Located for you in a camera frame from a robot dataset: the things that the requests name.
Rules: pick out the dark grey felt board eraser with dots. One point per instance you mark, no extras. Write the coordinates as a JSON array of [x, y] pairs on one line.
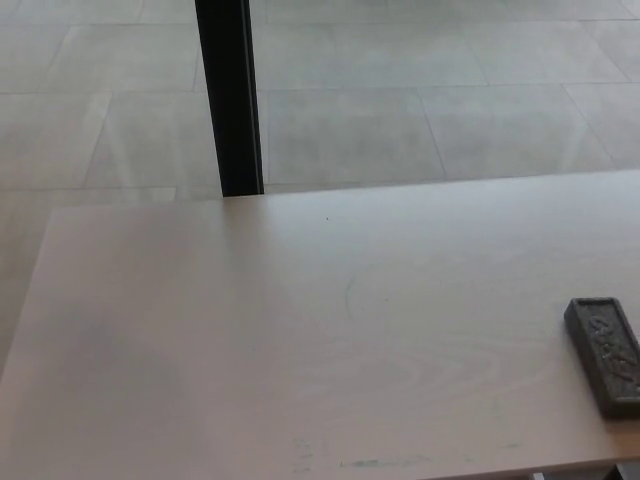
[[607, 350]]

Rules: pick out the black vertical metal post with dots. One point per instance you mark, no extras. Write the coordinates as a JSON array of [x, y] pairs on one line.
[[232, 100]]

